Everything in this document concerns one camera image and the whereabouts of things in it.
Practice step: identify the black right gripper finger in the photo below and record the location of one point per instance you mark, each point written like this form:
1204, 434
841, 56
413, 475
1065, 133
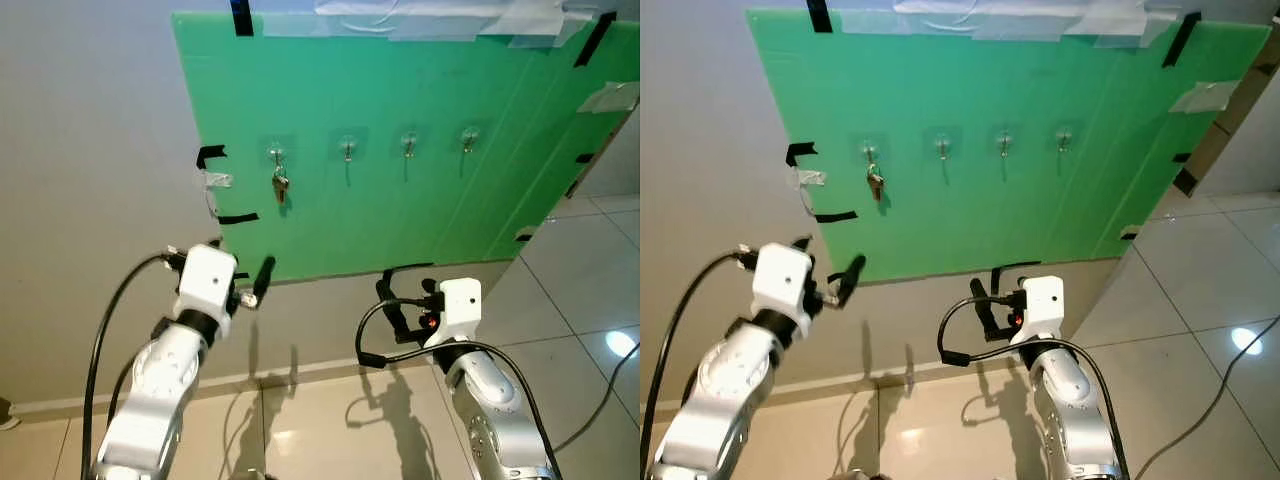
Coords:
390, 298
983, 303

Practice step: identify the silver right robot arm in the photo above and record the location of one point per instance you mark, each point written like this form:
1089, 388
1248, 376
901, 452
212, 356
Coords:
490, 410
1070, 420

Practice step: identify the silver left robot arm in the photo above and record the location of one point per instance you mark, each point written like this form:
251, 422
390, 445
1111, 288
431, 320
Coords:
720, 400
160, 390

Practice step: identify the clear adhesive metal hook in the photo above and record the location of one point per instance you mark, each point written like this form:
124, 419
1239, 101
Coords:
870, 152
277, 153
348, 148
470, 139
1004, 142
942, 146
409, 144
1064, 138

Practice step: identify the crumpled silver tape piece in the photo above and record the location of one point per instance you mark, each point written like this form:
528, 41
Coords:
810, 178
218, 181

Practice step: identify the short clear tape piece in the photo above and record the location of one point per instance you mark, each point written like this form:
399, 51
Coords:
1205, 97
610, 97

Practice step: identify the wide clear tape strip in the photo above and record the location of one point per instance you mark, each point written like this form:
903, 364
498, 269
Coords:
420, 22
1000, 20

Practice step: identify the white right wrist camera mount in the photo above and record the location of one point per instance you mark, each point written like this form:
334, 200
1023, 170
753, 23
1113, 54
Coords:
1043, 300
462, 300

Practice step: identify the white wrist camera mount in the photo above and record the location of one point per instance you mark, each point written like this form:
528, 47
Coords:
205, 280
782, 280
1043, 300
462, 300

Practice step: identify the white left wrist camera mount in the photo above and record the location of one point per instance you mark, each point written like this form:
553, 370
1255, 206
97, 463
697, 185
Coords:
782, 280
205, 280

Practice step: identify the green wall board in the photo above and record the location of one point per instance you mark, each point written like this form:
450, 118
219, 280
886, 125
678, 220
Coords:
1000, 210
450, 210

